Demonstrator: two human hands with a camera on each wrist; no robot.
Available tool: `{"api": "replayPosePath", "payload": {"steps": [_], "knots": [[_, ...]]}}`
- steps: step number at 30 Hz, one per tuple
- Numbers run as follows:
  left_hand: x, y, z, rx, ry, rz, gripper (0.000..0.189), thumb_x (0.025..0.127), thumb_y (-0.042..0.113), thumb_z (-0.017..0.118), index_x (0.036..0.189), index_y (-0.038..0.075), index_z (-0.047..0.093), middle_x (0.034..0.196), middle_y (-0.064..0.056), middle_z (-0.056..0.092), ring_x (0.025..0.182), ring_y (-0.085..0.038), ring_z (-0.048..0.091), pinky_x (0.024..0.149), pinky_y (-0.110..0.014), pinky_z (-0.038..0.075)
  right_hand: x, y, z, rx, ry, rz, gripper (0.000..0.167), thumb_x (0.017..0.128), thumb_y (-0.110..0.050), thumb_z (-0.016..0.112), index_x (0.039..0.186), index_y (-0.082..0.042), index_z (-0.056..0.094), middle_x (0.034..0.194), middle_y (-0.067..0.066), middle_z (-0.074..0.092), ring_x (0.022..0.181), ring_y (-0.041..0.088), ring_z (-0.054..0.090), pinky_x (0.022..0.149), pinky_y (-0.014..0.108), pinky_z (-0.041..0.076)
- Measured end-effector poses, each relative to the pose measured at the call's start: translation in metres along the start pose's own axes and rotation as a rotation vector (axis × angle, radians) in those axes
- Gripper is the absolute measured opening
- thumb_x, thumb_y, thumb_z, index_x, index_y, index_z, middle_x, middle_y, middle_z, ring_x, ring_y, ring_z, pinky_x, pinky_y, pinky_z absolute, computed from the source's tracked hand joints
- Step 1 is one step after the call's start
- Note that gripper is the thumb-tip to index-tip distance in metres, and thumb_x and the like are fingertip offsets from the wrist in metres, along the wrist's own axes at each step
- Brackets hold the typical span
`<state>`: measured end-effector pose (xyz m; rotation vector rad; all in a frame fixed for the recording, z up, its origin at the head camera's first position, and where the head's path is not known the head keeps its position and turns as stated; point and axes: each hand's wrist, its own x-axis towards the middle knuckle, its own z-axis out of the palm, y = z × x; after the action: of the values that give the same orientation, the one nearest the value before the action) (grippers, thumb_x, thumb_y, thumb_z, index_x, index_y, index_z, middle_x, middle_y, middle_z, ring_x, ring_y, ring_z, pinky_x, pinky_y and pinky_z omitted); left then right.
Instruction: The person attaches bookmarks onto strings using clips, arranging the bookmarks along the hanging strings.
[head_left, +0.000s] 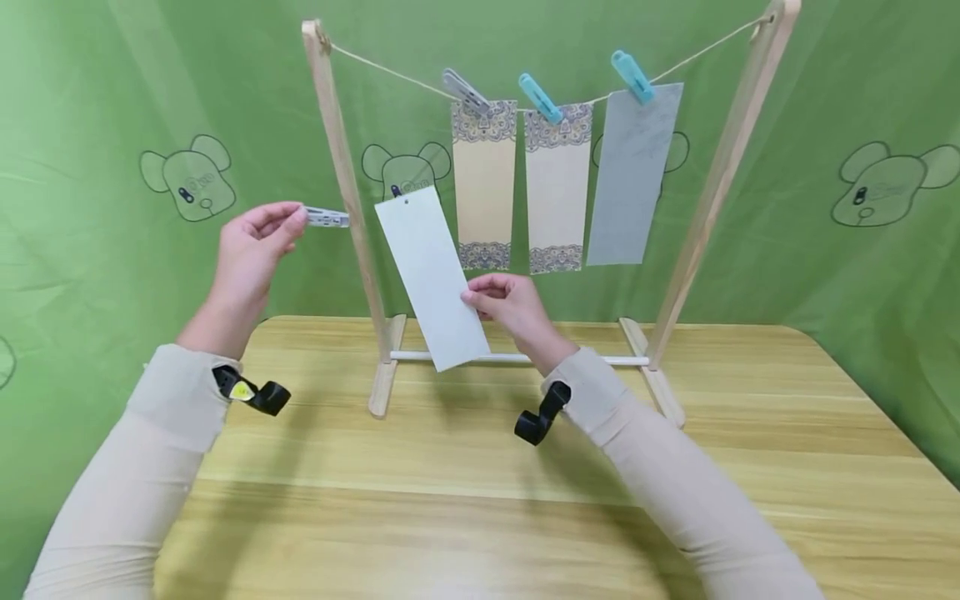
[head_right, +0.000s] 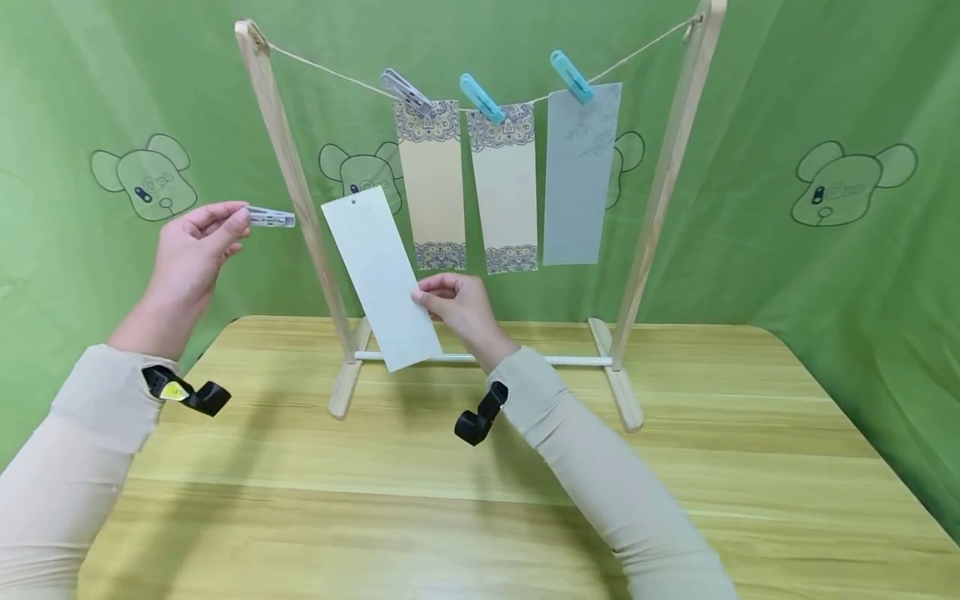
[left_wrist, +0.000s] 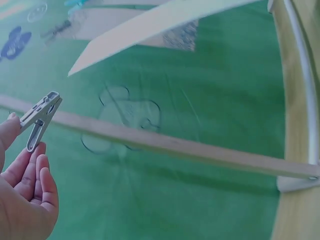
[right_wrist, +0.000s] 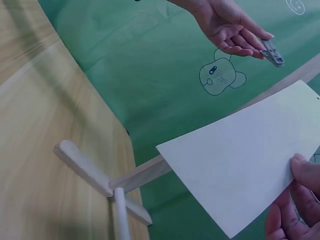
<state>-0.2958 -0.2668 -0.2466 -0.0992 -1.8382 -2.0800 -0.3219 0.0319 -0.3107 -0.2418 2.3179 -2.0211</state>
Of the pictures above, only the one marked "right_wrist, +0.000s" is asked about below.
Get wooden cross-base stand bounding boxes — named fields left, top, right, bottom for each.
left=52, top=52, right=320, bottom=240

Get small silver metal clip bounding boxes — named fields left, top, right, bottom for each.
left=259, top=37, right=286, bottom=69

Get person's left forearm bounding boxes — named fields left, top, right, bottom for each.
left=165, top=0, right=210, bottom=16

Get person's left hand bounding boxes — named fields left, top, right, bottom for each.
left=194, top=0, right=274, bottom=60

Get person's right hand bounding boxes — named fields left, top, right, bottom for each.
left=264, top=152, right=320, bottom=240

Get white paper card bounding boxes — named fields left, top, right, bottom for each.
left=155, top=79, right=320, bottom=239

